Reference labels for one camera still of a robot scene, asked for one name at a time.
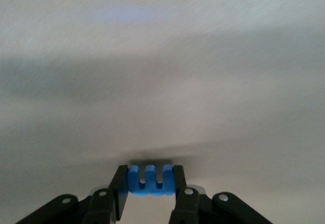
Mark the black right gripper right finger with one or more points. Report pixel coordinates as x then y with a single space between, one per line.
179 178

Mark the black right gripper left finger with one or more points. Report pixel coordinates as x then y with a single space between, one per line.
122 180

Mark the blue foam lowercase m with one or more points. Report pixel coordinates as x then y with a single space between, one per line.
149 183

